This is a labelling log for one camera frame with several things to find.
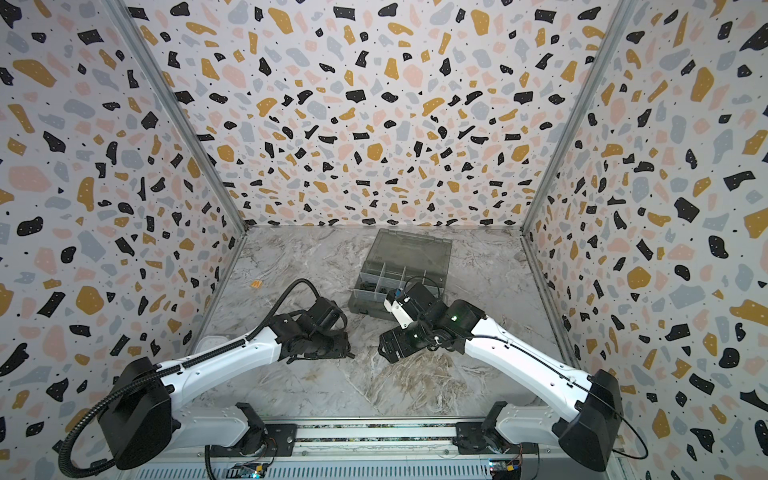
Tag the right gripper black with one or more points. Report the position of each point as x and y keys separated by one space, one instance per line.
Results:
x=396 y=342

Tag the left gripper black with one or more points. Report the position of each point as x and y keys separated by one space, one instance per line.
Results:
x=341 y=349

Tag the grey plastic compartment organizer box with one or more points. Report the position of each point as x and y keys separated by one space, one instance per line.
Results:
x=398 y=260

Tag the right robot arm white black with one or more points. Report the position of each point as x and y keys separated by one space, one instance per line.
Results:
x=516 y=372

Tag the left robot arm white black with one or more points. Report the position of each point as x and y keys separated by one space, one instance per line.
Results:
x=151 y=410

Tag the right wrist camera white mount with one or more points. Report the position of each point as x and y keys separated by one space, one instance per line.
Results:
x=404 y=309

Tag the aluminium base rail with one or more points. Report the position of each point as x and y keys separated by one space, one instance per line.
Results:
x=403 y=441

